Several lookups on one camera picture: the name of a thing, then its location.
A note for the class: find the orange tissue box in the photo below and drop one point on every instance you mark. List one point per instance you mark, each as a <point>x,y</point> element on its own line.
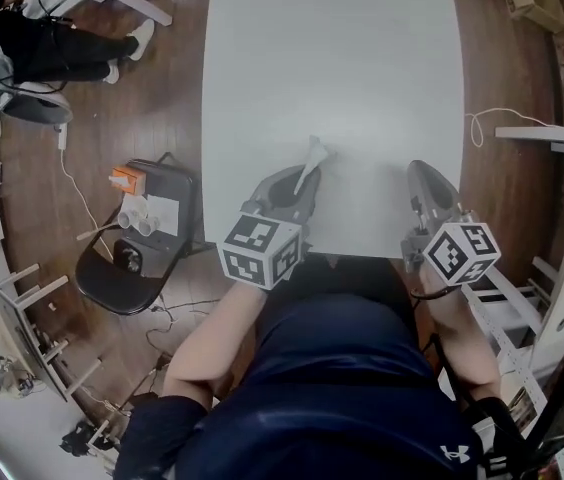
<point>129,180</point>

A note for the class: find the person's right forearm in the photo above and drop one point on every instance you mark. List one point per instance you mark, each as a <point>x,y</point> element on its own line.
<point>462,338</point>

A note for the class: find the white paper cups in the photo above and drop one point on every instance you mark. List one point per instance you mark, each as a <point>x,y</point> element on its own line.
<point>139,220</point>

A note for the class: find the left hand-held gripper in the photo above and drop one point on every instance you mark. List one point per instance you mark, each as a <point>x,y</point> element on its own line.
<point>262,248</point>

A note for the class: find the white metal shelf frame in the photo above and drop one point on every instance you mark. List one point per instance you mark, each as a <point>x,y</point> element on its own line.
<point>507,338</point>

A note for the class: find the white paper sheet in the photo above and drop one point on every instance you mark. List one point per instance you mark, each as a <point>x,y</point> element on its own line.
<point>164,210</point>

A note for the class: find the white tissue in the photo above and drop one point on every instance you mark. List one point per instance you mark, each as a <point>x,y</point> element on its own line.
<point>313,160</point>

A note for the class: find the grey office chair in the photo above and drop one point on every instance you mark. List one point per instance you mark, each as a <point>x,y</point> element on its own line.
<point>37,105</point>

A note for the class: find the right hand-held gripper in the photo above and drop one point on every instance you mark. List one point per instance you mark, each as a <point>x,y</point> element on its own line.
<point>462,253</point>

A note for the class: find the person's left forearm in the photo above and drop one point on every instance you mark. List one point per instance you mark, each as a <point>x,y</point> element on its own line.
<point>212,338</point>

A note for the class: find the black folding chair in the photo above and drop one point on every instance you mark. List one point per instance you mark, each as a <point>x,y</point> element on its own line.
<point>112,288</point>

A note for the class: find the wooden rack frame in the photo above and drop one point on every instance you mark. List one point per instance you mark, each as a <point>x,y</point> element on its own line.
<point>37,333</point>

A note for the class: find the person's navy shirt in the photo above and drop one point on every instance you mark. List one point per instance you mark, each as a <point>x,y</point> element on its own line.
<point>332,393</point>

